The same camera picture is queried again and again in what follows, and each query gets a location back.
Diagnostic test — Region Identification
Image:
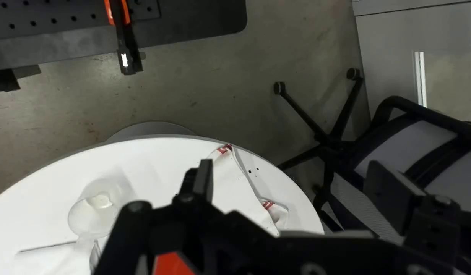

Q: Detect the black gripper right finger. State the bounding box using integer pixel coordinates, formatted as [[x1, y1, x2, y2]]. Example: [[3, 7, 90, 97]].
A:
[[364, 161, 460, 251]]

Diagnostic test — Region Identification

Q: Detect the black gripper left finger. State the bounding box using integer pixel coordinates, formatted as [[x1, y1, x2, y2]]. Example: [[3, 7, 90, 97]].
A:
[[177, 160, 212, 204]]

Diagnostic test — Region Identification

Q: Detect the white towel with red stripes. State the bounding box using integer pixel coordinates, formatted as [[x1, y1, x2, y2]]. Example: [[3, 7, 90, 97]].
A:
[[209, 144, 289, 238]]

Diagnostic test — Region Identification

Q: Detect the black office chair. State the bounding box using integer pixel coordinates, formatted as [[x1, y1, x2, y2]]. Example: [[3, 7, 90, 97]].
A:
[[273, 68, 471, 233]]

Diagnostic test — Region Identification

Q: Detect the clear plastic cup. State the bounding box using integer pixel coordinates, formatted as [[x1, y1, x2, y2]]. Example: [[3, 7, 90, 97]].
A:
[[67, 176, 131, 242]]

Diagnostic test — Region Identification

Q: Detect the orange black clamp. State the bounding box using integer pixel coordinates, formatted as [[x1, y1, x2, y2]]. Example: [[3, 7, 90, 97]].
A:
[[102, 0, 142, 76]]

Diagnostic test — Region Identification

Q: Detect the black perforated workbench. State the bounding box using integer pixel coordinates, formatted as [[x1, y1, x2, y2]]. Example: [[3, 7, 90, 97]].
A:
[[0, 0, 247, 92]]

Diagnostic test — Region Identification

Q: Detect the round white pedestal table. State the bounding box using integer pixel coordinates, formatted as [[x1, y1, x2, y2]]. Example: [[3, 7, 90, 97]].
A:
[[0, 134, 325, 275]]

